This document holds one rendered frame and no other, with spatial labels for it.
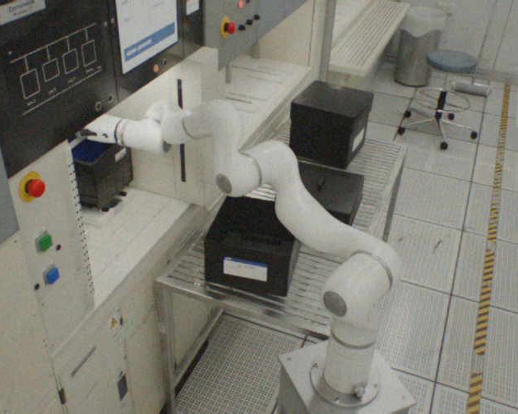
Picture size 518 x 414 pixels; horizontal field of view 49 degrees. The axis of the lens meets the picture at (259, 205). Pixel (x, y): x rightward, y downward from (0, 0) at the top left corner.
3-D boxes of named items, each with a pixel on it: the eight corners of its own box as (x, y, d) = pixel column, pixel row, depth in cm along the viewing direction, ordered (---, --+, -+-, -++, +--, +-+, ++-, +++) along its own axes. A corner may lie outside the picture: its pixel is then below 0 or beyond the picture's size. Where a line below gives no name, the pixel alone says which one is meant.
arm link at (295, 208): (358, 319, 135) (395, 287, 146) (383, 296, 127) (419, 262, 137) (222, 176, 149) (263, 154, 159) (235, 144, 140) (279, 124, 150)
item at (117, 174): (97, 223, 186) (84, 137, 168) (45, 209, 192) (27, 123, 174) (137, 186, 205) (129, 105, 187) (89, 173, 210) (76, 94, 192)
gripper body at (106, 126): (116, 149, 176) (85, 142, 179) (134, 135, 183) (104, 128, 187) (113, 128, 171) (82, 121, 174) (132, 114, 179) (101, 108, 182)
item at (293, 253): (203, 282, 186) (201, 240, 176) (226, 232, 208) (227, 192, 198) (286, 298, 181) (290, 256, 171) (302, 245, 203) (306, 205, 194)
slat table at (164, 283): (309, 478, 212) (333, 337, 169) (166, 421, 229) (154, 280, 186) (381, 267, 312) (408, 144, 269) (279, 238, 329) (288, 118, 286)
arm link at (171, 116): (201, 79, 157) (145, 101, 180) (178, 126, 151) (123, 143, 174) (224, 98, 162) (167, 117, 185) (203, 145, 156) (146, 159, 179)
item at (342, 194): (347, 237, 208) (352, 208, 201) (270, 218, 216) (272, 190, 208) (363, 195, 231) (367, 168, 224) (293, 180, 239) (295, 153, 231)
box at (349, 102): (346, 170, 247) (353, 117, 233) (285, 154, 257) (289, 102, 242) (366, 143, 268) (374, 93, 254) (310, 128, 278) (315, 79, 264)
